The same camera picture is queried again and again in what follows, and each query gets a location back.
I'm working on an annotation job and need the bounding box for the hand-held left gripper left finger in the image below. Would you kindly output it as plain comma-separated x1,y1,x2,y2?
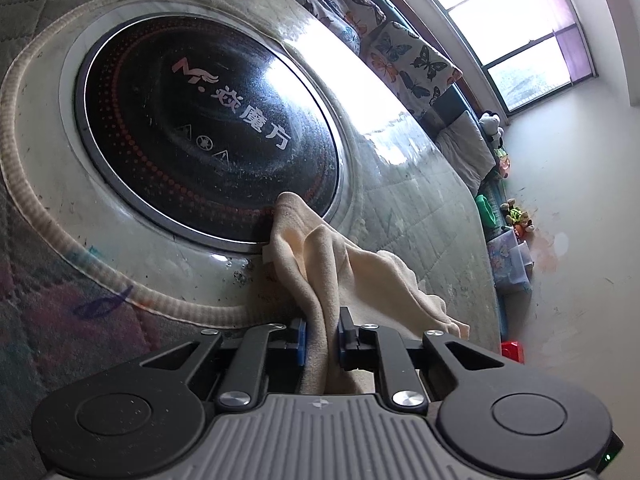
140,317,308,408

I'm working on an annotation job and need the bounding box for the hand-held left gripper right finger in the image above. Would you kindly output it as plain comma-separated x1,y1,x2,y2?
337,307,506,413

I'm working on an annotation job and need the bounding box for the cream cloth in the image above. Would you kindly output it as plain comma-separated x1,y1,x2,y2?
262,191,471,396

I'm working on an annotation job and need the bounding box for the light blue printed box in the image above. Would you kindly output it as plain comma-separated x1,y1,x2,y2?
487,230,533,293

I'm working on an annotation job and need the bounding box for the green bowl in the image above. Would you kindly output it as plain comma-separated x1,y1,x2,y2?
474,194,498,228

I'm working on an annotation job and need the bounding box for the brown and green plush toy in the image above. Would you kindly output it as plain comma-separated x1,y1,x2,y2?
502,200,536,233

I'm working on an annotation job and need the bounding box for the grey pillow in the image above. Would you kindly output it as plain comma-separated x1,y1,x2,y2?
440,110,496,196

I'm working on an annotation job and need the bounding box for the round black induction cooktop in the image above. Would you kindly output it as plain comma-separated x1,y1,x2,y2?
74,10,348,253

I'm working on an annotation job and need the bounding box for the panda plush toy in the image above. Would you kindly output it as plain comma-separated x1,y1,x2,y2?
477,112,506,148

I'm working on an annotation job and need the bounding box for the upright butterfly print pillow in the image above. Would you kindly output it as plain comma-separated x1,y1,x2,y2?
367,21,463,118

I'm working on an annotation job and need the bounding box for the flat butterfly print pillow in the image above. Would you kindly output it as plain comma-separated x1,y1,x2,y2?
287,0,361,53

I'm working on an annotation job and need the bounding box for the window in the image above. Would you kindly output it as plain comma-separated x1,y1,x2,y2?
400,0,598,113

